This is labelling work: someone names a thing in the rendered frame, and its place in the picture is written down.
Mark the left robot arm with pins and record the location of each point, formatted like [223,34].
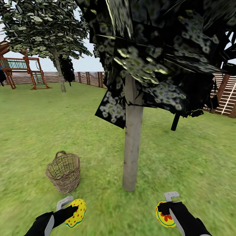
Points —
[46,222]

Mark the easter egg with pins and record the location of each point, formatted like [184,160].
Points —
[165,220]
[78,216]

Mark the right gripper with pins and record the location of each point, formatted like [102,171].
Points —
[163,207]

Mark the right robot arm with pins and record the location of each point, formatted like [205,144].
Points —
[184,220]

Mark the wicker basket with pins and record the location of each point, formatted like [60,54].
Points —
[68,180]

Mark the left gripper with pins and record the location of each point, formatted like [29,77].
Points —
[66,213]

